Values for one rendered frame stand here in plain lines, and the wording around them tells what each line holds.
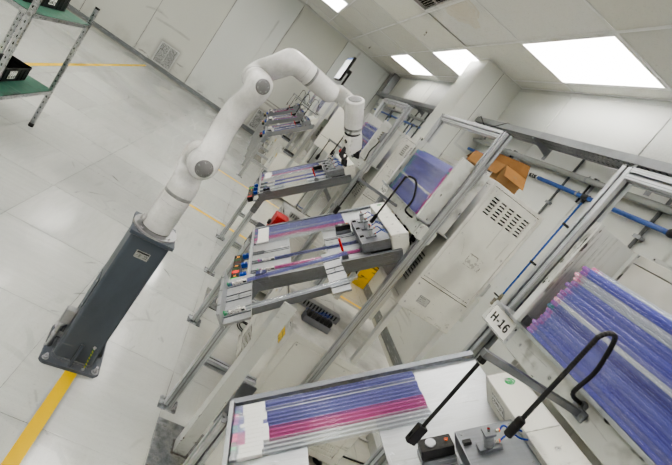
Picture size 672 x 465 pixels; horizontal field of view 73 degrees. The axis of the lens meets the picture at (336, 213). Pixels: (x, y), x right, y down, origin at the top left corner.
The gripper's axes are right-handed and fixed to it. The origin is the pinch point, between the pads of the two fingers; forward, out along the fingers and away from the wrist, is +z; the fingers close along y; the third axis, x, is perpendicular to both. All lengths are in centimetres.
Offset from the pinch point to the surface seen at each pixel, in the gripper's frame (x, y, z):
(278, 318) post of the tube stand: -26, -73, 27
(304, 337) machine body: -23, -55, 62
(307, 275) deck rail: -15, -45, 33
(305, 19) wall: 595, 596, 206
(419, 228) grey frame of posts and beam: -44.2, -4.1, 13.4
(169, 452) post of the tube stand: -11, -124, 81
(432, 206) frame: -44.9, 2.6, 4.3
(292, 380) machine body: -25, -66, 84
